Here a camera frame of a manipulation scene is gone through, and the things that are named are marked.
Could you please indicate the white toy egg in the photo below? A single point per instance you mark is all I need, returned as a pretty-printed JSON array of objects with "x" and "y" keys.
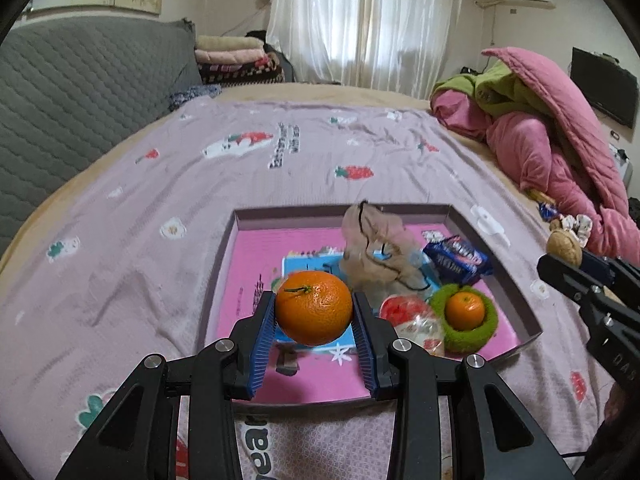
[{"x": 415, "y": 322}]

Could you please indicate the shallow grey box with pink book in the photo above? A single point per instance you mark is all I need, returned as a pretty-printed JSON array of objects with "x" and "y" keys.
[{"x": 220, "y": 270}]

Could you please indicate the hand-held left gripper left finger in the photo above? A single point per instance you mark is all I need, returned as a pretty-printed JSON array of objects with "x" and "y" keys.
[{"x": 262, "y": 342}]

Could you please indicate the walnut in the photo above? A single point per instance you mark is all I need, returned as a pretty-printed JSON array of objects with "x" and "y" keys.
[{"x": 564, "y": 245}]

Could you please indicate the blue wrapped candy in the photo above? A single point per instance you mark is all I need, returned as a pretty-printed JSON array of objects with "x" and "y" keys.
[{"x": 548, "y": 211}]

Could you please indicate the white patterned scrunchie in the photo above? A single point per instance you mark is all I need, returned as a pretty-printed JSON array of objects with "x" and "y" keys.
[{"x": 577, "y": 222}]

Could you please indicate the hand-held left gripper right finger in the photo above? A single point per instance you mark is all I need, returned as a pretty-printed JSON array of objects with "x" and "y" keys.
[{"x": 367, "y": 352}]

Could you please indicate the blue cookie packet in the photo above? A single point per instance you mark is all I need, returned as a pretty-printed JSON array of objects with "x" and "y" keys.
[{"x": 457, "y": 257}]

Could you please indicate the person's right forearm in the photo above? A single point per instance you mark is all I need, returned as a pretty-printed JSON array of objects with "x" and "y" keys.
[{"x": 620, "y": 425}]

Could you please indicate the purple strawberry printed blanket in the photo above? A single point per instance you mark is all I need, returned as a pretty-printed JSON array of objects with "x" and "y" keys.
[{"x": 150, "y": 210}]

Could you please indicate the white cabinet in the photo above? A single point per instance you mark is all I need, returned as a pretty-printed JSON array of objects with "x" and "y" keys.
[{"x": 621, "y": 162}]

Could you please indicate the stack of folded blankets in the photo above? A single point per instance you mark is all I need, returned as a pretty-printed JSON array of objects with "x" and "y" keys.
[{"x": 235, "y": 60}]

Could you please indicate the dark blue knitted cloth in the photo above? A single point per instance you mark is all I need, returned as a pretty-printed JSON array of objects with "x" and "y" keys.
[{"x": 195, "y": 96}]

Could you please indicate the pink quilt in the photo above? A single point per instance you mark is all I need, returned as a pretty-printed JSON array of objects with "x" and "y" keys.
[{"x": 535, "y": 145}]

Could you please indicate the orange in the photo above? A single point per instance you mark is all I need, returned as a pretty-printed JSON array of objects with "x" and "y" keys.
[
  {"x": 465, "y": 310},
  {"x": 314, "y": 307}
]

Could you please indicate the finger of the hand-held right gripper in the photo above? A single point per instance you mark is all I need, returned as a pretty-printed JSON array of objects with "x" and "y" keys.
[
  {"x": 565, "y": 275},
  {"x": 595, "y": 262}
]

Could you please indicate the white sheer curtain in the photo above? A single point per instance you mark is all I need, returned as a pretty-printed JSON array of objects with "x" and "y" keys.
[{"x": 365, "y": 20}]

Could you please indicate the green blanket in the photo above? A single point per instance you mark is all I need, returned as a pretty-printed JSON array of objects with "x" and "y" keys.
[{"x": 495, "y": 87}]

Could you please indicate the black television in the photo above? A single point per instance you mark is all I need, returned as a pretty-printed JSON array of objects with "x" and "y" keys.
[{"x": 605, "y": 85}]

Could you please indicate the grey quilted headboard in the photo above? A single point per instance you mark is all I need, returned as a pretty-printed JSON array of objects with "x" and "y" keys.
[{"x": 75, "y": 90}]

